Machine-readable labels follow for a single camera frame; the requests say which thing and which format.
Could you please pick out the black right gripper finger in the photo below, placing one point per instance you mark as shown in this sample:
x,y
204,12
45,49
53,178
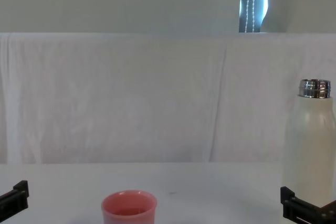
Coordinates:
x,y
291,207

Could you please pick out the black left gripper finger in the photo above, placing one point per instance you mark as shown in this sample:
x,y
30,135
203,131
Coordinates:
x,y
18,197

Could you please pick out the cream vacuum bottle steel neck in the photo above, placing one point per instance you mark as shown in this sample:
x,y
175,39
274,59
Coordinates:
x,y
309,142

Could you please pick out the white table cloth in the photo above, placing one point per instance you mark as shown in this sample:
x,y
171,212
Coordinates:
x,y
210,195

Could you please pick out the pink cup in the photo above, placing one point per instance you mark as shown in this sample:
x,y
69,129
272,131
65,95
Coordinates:
x,y
128,214

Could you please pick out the white draped cloth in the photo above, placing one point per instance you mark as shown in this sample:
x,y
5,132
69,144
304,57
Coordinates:
x,y
131,98

